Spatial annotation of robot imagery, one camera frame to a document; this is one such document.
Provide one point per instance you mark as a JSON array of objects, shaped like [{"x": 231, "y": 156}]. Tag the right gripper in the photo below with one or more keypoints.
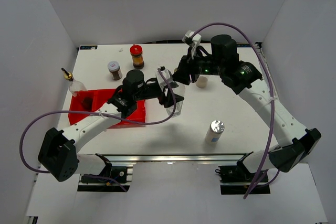
[{"x": 186, "y": 68}]

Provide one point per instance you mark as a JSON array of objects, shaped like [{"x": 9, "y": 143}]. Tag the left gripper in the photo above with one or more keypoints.
[{"x": 167, "y": 102}]

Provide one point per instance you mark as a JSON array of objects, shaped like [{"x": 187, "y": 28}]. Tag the clear glass oil bottle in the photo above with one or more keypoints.
[{"x": 78, "y": 90}]

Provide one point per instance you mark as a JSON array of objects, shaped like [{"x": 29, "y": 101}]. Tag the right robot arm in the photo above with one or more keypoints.
[{"x": 294, "y": 140}]

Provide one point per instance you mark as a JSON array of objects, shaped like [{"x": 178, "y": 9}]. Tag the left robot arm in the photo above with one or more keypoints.
[{"x": 59, "y": 152}]

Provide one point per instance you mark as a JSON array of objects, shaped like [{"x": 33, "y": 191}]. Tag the clear jar with metal lid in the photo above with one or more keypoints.
[{"x": 201, "y": 82}]

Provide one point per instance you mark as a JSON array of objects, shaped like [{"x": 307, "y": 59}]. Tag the white shaker with metal lid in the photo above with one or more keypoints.
[{"x": 215, "y": 130}]

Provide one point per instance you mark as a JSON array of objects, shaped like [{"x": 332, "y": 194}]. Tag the red-capped brown sauce bottle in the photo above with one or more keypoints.
[{"x": 136, "y": 52}]

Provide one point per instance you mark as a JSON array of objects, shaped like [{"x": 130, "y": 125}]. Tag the small dark spice jar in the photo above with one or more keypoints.
[{"x": 114, "y": 69}]

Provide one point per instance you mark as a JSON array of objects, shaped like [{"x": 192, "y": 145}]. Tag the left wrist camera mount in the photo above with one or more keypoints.
[{"x": 164, "y": 77}]

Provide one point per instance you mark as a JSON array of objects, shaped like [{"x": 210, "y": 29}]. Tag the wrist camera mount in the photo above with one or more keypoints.
[
  {"x": 193, "y": 40},
  {"x": 164, "y": 77}
]

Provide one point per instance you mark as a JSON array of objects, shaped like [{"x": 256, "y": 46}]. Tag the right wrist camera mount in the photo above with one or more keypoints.
[{"x": 193, "y": 40}]

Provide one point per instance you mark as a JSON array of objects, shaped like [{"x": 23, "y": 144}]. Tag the aluminium table rail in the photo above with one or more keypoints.
[{"x": 258, "y": 46}]

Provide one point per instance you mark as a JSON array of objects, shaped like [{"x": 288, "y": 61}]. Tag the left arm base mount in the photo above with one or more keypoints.
[{"x": 113, "y": 178}]

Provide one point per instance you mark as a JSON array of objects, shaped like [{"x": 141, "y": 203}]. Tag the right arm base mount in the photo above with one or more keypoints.
[{"x": 234, "y": 182}]

